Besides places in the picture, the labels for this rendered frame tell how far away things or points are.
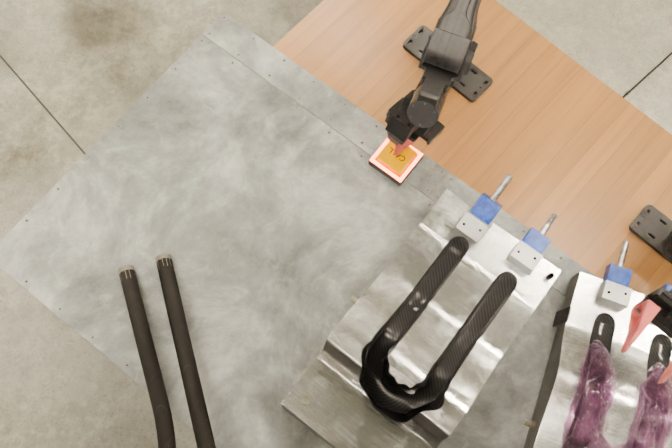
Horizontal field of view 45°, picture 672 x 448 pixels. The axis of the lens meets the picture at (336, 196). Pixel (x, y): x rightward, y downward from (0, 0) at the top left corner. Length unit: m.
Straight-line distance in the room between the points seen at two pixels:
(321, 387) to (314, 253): 0.27
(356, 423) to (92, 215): 0.65
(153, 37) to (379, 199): 1.33
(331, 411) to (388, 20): 0.84
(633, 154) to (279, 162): 0.73
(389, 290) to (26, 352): 1.29
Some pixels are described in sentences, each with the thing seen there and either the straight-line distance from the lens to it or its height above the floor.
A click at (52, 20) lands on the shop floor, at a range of 2.87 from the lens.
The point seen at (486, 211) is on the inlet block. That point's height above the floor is 0.94.
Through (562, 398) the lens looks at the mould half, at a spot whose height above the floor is 0.89.
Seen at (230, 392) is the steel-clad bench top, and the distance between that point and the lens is 1.55.
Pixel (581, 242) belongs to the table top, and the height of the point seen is 0.80.
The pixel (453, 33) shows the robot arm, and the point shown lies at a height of 1.11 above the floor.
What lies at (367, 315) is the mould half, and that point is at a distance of 1.44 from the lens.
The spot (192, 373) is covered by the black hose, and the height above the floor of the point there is 0.88.
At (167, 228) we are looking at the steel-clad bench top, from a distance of 1.63.
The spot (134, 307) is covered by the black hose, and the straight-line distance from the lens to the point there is 1.56.
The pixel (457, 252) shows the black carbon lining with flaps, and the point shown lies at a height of 0.88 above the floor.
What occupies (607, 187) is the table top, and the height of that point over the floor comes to 0.80.
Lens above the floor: 2.33
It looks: 70 degrees down
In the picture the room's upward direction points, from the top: 6 degrees clockwise
